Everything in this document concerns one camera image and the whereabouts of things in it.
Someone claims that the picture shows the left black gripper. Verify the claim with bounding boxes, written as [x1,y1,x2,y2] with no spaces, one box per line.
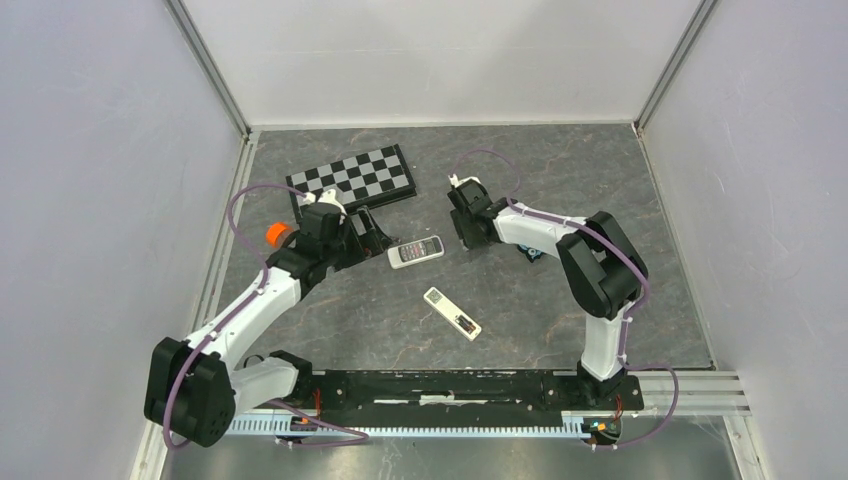
[322,206,391,272]

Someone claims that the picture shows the white remote with buttons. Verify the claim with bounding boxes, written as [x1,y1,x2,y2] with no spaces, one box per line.
[387,235,445,270]

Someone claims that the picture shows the silver black AAA battery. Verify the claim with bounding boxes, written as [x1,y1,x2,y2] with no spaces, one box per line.
[456,316,476,333]

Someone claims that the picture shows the slim white remote control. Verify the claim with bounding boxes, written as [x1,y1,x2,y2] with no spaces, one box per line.
[423,287,482,341]

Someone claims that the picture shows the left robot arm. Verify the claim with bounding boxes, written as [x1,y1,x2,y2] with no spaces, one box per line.
[143,201,396,448]

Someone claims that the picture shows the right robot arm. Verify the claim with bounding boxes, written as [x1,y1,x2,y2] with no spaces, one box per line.
[448,176,648,408]

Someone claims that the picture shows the black white chessboard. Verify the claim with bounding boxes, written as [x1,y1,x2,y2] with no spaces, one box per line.
[285,144,417,211]

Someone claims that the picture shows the orange plastic cup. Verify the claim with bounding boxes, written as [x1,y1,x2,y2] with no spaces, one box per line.
[265,222,294,249]

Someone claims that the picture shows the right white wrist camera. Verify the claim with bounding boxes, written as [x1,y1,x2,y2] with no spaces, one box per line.
[448,174,482,189]

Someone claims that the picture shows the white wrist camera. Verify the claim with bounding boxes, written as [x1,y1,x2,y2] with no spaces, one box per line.
[448,174,482,189]
[302,189,347,214]

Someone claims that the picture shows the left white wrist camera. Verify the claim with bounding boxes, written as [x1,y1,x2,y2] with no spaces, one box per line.
[302,189,347,214]

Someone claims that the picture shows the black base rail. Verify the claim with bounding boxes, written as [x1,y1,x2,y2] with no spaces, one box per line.
[283,369,645,428]

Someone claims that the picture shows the white toothed cable duct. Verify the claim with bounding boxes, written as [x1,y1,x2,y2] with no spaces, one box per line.
[225,410,621,441]

